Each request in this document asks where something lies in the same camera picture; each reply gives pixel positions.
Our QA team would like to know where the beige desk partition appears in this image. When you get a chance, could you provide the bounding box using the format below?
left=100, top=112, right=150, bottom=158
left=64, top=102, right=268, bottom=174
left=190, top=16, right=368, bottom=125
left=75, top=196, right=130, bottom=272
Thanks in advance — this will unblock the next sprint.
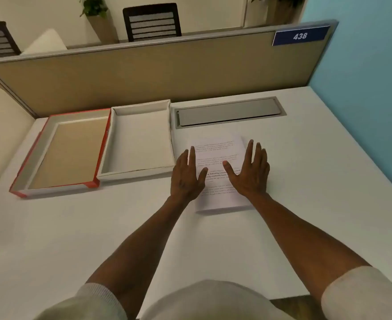
left=0, top=19, right=339, bottom=119

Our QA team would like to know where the person's left forearm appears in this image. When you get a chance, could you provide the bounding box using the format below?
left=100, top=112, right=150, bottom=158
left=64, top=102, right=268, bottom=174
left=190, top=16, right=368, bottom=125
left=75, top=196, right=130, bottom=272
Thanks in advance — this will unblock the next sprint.
left=86, top=194, right=204, bottom=320

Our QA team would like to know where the white knit sweater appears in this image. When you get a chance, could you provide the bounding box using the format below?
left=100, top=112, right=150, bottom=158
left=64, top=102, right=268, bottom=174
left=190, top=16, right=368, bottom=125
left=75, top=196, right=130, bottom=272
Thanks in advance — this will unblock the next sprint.
left=33, top=266, right=392, bottom=320

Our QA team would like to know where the blue number sign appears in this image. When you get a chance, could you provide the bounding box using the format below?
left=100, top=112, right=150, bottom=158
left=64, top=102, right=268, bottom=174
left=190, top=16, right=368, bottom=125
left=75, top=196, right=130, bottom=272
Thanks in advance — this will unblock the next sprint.
left=272, top=25, right=330, bottom=47

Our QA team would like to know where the stack of printed paper sheets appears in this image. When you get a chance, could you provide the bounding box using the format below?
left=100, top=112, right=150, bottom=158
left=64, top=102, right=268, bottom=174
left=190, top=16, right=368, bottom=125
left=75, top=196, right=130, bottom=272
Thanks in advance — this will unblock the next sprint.
left=191, top=136, right=254, bottom=214

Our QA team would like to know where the white cardboard tray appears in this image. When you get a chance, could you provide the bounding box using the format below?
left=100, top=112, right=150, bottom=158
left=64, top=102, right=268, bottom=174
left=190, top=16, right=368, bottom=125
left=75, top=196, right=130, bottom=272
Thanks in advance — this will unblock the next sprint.
left=97, top=99, right=176, bottom=183

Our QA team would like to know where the red-edged cardboard tray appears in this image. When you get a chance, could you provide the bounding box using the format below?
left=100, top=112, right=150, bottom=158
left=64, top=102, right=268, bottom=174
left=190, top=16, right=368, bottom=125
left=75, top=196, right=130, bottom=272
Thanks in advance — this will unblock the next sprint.
left=9, top=108, right=112, bottom=199

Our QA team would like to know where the person's left hand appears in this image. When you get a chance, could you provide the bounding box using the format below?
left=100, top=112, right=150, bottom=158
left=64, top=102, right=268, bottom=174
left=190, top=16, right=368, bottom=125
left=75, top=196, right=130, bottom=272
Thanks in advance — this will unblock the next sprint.
left=170, top=146, right=208, bottom=202

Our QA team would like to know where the person's right hand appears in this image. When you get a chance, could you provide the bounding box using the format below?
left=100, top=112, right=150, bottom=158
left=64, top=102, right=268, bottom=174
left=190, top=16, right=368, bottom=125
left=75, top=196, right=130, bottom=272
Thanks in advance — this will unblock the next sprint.
left=223, top=140, right=271, bottom=198

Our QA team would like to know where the person's right forearm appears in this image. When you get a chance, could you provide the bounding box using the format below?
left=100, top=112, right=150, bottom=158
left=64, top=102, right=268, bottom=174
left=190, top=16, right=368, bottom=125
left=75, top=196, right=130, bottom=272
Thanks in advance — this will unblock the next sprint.
left=249, top=192, right=372, bottom=310

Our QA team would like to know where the potted green plant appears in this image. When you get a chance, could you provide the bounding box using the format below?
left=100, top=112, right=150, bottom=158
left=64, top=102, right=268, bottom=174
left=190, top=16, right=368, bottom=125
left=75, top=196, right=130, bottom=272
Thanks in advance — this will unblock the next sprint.
left=74, top=0, right=120, bottom=44

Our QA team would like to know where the grey desk cable hatch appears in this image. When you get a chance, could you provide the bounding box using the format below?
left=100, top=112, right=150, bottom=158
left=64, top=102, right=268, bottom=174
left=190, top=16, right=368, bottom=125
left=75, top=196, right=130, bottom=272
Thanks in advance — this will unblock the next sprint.
left=170, top=96, right=287, bottom=130

